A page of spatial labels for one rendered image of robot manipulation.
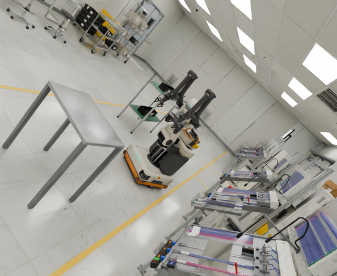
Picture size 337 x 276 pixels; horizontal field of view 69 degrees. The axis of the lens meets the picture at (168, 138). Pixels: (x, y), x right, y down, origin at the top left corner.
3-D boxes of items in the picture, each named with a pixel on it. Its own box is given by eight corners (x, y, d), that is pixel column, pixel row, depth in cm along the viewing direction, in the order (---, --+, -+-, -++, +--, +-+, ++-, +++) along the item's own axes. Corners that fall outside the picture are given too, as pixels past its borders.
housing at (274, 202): (269, 214, 265) (270, 201, 265) (268, 201, 311) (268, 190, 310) (278, 215, 263) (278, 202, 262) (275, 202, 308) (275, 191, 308)
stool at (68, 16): (39, 25, 531) (53, 3, 515) (51, 28, 580) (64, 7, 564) (59, 43, 540) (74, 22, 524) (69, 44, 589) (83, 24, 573)
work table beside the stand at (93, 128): (46, 148, 265) (89, 94, 243) (73, 202, 238) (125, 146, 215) (1, 145, 226) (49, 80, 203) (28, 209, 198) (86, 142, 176)
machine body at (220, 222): (183, 256, 300) (220, 226, 283) (196, 233, 365) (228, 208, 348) (220, 303, 286) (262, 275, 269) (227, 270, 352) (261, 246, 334)
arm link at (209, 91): (219, 95, 291) (215, 90, 297) (212, 92, 282) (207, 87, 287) (196, 123, 310) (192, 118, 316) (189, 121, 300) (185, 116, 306)
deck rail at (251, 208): (207, 205, 287) (207, 200, 286) (207, 205, 289) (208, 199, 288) (274, 214, 262) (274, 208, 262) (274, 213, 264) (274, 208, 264)
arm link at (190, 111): (215, 95, 286) (210, 89, 293) (212, 92, 282) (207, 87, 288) (189, 120, 299) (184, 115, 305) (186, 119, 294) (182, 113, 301)
